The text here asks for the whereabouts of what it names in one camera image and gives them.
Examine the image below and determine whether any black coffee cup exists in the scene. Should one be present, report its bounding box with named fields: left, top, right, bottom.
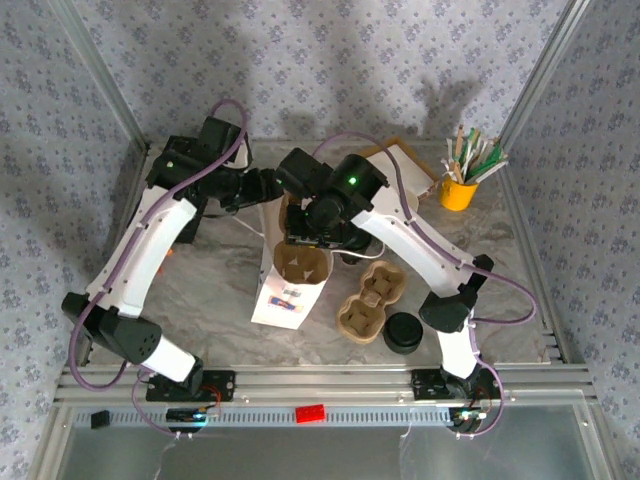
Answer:
left=342, top=230, right=374, bottom=254

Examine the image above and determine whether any brown cardboard cup carrier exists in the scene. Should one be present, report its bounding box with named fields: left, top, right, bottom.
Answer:
left=272, top=242, right=331, bottom=286
left=335, top=259, right=407, bottom=346

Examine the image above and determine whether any white paper bag with handles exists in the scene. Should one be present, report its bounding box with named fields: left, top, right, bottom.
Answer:
left=232, top=192, right=386, bottom=331

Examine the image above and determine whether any black grey chessboard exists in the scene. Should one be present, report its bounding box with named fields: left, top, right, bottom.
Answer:
left=144, top=134, right=209, bottom=246

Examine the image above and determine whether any black cup lid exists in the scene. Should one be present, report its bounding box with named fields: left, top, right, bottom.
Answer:
left=383, top=312, right=424, bottom=356

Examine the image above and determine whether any green plastic stirrer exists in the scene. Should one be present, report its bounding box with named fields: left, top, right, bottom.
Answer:
left=467, top=139, right=504, bottom=181

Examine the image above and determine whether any red toy brick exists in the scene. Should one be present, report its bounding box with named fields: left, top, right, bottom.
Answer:
left=294, top=405, right=326, bottom=425

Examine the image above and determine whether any small circuit board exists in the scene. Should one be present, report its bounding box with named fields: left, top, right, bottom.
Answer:
left=448, top=407, right=490, bottom=426
left=166, top=407, right=222, bottom=427

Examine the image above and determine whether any grey metal panel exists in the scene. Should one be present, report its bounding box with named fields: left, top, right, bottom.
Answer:
left=34, top=405, right=621, bottom=480

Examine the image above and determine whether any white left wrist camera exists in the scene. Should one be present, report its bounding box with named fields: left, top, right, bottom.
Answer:
left=231, top=138, right=252, bottom=170

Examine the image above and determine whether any aluminium frame post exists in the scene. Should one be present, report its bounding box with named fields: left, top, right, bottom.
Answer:
left=48, top=0, right=151, bottom=154
left=498, top=0, right=587, bottom=147

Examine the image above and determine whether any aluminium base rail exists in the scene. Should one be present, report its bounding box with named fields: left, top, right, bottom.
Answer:
left=53, top=363, right=600, bottom=405

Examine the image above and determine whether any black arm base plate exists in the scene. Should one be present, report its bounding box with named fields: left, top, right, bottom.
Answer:
left=144, top=369, right=236, bottom=403
left=410, top=368, right=503, bottom=401

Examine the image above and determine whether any grey slotted cable duct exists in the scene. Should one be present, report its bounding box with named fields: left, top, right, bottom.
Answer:
left=69, top=404, right=586, bottom=427

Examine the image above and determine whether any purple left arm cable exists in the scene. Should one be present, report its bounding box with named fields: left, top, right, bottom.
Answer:
left=67, top=98, right=250, bottom=442

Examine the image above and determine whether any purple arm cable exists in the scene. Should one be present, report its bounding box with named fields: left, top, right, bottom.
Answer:
left=312, top=130, right=540, bottom=442
left=67, top=98, right=250, bottom=442

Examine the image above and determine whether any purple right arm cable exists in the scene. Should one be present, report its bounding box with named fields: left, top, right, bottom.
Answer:
left=312, top=130, right=540, bottom=442

